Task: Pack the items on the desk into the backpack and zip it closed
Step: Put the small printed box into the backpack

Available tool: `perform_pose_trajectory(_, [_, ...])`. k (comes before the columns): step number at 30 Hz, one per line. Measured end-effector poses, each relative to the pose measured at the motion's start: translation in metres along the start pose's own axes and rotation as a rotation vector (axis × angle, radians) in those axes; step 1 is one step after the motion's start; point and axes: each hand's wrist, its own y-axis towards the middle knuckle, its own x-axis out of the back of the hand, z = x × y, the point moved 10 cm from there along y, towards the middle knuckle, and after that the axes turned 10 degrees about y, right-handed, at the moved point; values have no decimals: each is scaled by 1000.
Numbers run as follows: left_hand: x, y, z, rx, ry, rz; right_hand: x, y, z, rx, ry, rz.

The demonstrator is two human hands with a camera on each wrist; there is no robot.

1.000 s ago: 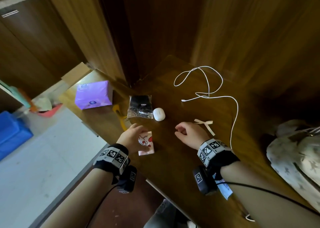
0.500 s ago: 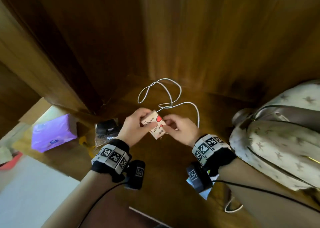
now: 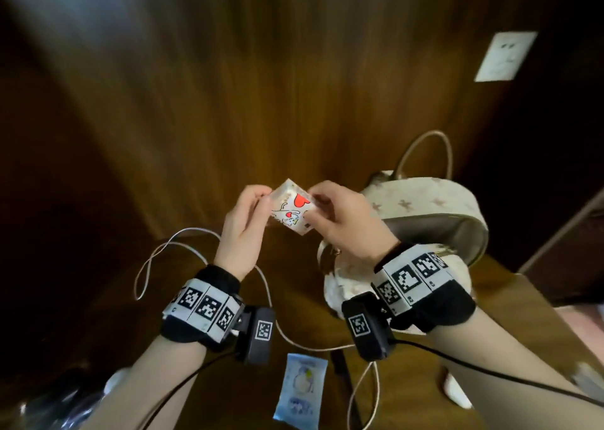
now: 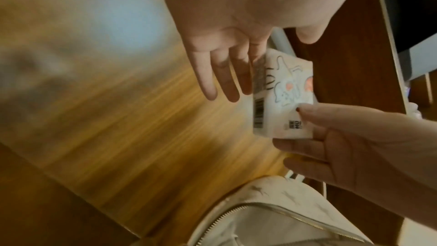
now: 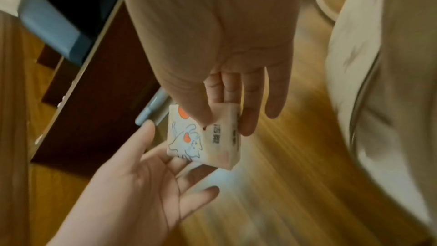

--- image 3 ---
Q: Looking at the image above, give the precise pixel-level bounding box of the person's right hand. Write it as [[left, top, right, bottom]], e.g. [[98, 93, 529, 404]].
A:
[[306, 180, 400, 262]]

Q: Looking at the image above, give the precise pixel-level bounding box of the person's left hand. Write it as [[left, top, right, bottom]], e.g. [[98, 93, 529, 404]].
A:
[[213, 184, 274, 282]]

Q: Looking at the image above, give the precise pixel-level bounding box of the long white charging cable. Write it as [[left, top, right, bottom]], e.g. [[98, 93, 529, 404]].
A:
[[133, 228, 381, 430]]

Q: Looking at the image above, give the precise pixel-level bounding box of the red spotted cartoon tissue pack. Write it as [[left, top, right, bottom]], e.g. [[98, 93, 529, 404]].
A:
[[269, 178, 322, 236]]

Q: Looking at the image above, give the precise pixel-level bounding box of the cream patterned backpack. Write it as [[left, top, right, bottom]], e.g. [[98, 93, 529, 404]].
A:
[[316, 130, 489, 336]]

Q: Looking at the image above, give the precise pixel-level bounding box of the blue white wet wipe pack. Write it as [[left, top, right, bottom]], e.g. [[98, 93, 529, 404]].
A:
[[272, 353, 329, 424]]

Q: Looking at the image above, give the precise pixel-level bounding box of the black stick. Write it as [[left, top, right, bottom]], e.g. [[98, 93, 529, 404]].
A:
[[330, 349, 364, 430]]

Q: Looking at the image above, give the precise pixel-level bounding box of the white earbud case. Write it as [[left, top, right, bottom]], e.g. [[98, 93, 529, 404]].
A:
[[103, 367, 131, 395], [442, 368, 473, 410]]

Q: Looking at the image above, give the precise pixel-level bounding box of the clear plastic bag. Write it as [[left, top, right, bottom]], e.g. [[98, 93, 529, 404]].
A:
[[18, 368, 110, 430], [571, 361, 604, 393]]

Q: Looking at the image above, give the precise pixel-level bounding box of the person's left forearm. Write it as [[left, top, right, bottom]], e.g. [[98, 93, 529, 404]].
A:
[[84, 335, 208, 430]]

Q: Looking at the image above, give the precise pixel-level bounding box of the person's right forearm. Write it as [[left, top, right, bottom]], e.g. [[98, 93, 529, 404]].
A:
[[424, 307, 604, 430]]

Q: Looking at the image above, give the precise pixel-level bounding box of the left black marker wristband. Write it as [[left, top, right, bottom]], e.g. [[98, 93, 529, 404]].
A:
[[160, 264, 246, 350]]

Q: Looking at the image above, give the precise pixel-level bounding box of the black marker wristband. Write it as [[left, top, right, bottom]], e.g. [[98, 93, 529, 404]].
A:
[[160, 264, 246, 350], [371, 243, 476, 334]]

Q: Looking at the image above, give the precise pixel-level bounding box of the right black marker wristband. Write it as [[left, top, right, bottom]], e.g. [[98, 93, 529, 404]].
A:
[[371, 243, 476, 334]]

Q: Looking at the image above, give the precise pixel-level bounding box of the dark wooden shelf cabinet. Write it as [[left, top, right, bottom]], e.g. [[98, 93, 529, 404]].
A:
[[460, 0, 604, 275]]

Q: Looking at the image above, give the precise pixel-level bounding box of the dark carved bed headboard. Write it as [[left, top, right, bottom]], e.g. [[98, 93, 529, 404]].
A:
[[518, 203, 604, 303]]

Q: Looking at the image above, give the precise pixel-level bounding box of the pink bed sheet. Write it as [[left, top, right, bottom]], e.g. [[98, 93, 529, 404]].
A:
[[561, 304, 604, 350]]

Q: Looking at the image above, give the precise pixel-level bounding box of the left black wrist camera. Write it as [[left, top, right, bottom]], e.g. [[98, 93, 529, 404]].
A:
[[234, 306, 277, 366]]

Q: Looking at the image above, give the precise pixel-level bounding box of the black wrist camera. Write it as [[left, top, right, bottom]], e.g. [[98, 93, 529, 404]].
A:
[[341, 292, 397, 363], [234, 306, 277, 366]]

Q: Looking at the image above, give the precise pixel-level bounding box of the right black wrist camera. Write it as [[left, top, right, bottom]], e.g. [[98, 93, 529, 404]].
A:
[[341, 292, 397, 363]]

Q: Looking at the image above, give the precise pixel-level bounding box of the left black camera cable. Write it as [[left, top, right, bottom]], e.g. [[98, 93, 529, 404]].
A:
[[137, 349, 237, 430]]

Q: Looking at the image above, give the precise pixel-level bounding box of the black camera cable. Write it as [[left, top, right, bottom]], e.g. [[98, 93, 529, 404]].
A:
[[389, 339, 604, 407], [137, 349, 237, 430]]

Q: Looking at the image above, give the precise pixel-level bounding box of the right black camera cable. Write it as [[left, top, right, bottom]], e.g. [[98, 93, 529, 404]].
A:
[[389, 339, 604, 407]]

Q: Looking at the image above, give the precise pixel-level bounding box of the white wall socket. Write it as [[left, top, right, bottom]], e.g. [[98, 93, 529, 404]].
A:
[[474, 31, 539, 83]]

